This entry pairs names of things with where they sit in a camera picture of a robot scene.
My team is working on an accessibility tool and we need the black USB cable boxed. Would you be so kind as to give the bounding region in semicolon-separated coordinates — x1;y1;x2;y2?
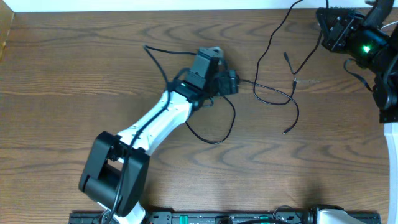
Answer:
252;0;324;106
185;77;300;145

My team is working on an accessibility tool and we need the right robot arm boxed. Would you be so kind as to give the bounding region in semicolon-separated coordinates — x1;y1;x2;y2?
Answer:
316;0;397;223

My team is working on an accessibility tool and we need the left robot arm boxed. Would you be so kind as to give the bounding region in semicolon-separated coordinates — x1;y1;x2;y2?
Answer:
78;47;238;223

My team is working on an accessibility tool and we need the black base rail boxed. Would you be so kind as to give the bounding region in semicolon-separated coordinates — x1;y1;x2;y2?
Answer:
68;205;382;224

